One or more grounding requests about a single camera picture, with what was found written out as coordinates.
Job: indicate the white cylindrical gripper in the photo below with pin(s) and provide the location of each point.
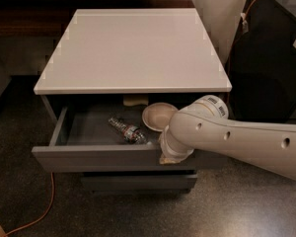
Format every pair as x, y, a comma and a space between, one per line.
172, 154

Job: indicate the clear plastic water bottle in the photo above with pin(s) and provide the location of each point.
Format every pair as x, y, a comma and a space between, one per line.
131, 133

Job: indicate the grey top drawer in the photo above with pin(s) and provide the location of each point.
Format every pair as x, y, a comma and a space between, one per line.
83, 141

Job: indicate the grey drawer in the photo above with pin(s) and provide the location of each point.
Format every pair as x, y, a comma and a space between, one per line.
83, 141
140, 181

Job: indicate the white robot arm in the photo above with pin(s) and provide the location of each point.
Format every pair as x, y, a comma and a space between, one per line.
204, 125

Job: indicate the grey bottom drawer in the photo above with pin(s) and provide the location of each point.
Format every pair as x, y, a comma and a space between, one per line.
140, 181

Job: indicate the grey drawer cabinet white top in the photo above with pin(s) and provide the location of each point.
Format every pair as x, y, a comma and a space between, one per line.
165, 54

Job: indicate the beige ceramic bowl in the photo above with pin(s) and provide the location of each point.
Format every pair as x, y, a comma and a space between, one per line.
158, 115

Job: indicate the yellow sponge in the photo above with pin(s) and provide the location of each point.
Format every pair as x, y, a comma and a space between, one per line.
135, 100

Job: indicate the dark cabinet at right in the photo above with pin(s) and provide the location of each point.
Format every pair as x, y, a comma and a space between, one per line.
262, 63

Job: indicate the dark wooden bench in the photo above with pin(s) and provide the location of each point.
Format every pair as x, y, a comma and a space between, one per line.
49, 18

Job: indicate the white cable plug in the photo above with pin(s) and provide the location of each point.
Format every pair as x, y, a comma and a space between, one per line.
245, 25

